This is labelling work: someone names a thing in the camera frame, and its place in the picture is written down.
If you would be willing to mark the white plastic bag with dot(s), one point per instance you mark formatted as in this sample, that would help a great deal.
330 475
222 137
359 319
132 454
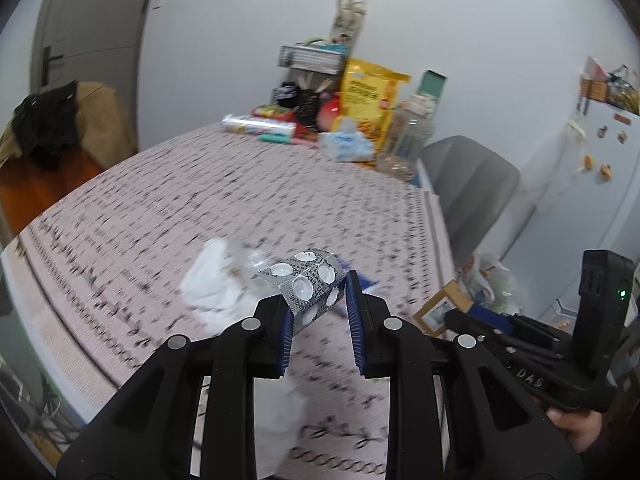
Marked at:
487 280

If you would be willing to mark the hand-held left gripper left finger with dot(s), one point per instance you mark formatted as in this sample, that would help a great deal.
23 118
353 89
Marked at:
286 340

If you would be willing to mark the black cloth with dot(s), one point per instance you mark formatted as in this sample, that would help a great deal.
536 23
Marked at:
47 125

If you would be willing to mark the grey upholstered chair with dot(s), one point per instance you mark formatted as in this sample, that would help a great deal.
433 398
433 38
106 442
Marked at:
470 185

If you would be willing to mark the blue tissue pack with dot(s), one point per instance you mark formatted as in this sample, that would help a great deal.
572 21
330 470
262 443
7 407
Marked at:
347 142

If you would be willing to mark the white tissue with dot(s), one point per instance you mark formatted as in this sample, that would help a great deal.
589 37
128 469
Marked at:
275 425
210 285

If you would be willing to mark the person's right hand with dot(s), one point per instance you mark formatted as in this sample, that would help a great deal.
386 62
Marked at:
575 427

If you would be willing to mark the teal pink pen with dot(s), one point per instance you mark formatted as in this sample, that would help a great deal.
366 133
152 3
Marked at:
280 139

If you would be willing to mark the clear plastic jar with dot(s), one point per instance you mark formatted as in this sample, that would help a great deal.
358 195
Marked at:
405 140

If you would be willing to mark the small brown fridge magnet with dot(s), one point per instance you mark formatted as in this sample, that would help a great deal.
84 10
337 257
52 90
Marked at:
624 136

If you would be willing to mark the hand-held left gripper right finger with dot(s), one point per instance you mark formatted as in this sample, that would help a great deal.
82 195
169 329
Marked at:
354 325

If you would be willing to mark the brown coat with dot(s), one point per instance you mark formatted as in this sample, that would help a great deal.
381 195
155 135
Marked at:
107 115

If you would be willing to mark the black white packet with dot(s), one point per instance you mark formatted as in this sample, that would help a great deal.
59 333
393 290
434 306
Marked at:
285 94

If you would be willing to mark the donut-shaped fridge hook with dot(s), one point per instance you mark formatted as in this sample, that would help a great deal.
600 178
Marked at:
588 162

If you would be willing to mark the white fridge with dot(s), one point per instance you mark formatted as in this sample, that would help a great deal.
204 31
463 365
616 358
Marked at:
590 220

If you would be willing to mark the teal packet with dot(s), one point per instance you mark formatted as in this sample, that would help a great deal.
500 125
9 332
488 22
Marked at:
330 47

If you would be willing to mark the black mesh pen holder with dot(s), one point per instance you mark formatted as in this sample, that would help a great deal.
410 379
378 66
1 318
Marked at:
309 107

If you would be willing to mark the silver pill blister pack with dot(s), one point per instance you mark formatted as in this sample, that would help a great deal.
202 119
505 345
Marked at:
305 287

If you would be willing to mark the small dark fridge magnet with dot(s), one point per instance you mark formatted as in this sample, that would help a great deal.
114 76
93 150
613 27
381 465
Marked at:
602 132

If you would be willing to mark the pink white cards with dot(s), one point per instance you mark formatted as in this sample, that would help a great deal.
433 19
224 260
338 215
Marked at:
595 66

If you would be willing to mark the yellow snack bag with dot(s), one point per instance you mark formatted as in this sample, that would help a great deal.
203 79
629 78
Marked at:
367 100

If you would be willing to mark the person's right forearm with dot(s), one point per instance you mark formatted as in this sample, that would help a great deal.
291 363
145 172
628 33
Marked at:
615 450

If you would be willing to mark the white printed cylinder roll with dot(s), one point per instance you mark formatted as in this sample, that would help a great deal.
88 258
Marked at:
255 127

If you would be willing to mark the green carton box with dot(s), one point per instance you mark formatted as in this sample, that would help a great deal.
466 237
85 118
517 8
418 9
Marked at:
431 85

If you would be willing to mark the brown storage box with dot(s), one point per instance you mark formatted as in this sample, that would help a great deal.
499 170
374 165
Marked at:
593 90

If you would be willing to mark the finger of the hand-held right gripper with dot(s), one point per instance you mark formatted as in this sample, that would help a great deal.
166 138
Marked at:
492 335
540 332

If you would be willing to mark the grey door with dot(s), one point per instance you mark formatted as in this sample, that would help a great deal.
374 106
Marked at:
95 30

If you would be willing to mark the white hanging bag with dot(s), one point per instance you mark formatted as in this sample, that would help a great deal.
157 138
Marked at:
576 132

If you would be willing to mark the brown rectangular fridge magnet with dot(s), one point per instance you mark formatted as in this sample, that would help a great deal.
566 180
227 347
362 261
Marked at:
622 119

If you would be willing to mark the red green small box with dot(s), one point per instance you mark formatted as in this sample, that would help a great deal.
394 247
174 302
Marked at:
272 111

